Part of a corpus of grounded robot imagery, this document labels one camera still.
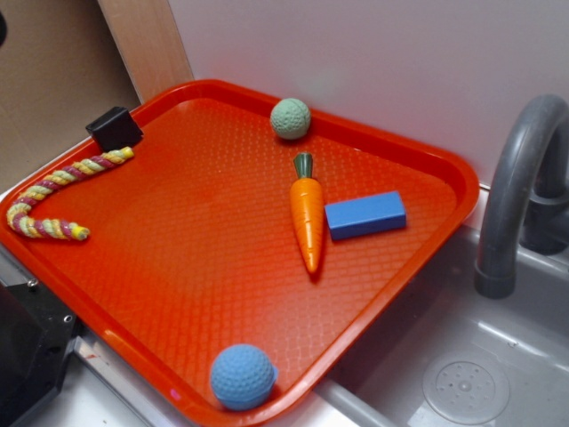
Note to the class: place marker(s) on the blue dimpled ball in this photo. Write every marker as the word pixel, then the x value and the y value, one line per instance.
pixel 242 377

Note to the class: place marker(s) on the small black box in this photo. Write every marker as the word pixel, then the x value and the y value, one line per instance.
pixel 115 129

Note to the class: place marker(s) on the blue rectangular block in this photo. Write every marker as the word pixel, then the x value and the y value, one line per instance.
pixel 366 215

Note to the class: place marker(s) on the grey toy sink basin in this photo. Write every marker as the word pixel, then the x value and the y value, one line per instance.
pixel 443 355

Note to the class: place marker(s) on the wooden back panel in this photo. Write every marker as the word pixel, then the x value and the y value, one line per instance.
pixel 149 42

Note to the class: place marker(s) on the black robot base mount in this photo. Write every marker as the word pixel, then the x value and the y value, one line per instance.
pixel 38 333

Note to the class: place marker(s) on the orange toy carrot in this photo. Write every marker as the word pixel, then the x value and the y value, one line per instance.
pixel 307 208

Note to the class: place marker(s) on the grey curved faucet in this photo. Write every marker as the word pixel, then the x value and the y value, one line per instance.
pixel 527 205

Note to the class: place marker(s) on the multicoloured twisted rope toy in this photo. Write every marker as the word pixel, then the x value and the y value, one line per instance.
pixel 18 216

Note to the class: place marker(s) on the green dimpled ball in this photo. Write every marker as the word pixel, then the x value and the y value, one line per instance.
pixel 290 119

